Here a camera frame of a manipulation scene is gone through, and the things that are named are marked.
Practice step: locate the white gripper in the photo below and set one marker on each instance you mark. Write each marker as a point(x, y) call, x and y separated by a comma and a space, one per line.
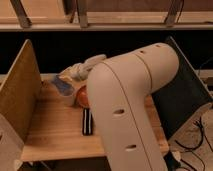
point(80, 71)

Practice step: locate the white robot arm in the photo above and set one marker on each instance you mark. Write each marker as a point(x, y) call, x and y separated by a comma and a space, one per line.
point(116, 91)

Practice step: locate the white ceramic cup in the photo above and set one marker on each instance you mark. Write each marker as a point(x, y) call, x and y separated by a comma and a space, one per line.
point(70, 99)

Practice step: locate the orange bowl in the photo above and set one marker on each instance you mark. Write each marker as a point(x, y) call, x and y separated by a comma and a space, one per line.
point(82, 97)

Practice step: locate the black white striped object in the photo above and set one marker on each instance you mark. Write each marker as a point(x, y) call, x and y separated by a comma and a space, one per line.
point(87, 122)

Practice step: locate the left wooden side panel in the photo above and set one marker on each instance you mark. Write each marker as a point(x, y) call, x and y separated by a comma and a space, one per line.
point(19, 92)

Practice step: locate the right dark side panel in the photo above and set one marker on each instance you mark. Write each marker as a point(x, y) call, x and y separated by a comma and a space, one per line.
point(183, 100)

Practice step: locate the middle metal shelf bracket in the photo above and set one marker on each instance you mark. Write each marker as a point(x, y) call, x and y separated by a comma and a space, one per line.
point(82, 13)

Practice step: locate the metal shelf bracket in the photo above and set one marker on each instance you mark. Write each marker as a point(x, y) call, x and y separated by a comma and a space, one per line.
point(20, 12)
point(172, 13)
point(82, 13)

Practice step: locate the left metal shelf bracket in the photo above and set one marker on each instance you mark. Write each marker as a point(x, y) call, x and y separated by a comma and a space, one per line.
point(20, 12)

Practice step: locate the right metal shelf bracket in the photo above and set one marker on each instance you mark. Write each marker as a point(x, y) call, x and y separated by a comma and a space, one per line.
point(172, 13)

